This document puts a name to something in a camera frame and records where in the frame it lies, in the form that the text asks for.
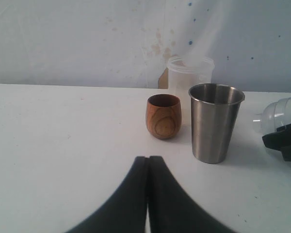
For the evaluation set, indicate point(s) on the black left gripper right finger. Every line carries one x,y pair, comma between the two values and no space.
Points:
171,209

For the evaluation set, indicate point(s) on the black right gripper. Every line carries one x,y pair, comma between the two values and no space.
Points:
280,140

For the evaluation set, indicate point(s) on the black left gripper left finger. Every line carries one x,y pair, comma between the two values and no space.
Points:
125,210

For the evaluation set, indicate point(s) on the clear domed shaker lid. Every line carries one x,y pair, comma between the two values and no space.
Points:
275,115

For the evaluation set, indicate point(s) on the stainless steel cup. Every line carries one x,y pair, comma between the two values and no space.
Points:
214,110

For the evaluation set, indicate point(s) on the round wooden cup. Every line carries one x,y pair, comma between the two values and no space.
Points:
163,116

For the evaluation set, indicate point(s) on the frosted plastic jar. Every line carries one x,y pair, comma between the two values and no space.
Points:
182,75

